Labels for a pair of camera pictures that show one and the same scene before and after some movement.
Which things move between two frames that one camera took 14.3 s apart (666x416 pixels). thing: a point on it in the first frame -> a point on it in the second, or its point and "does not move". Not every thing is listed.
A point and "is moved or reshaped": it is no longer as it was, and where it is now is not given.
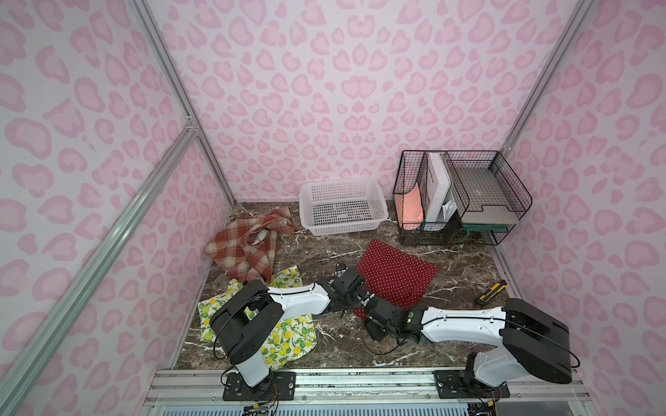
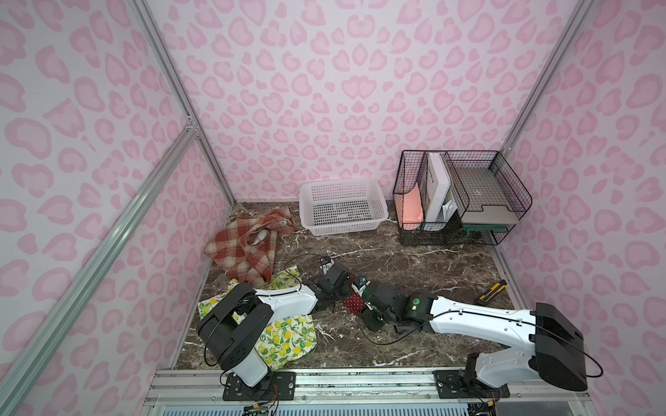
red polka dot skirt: [395, 276] is moved or reshaped
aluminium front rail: [532, 393] does not move
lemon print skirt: [291, 341] does not move
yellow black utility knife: [492, 291] does not move
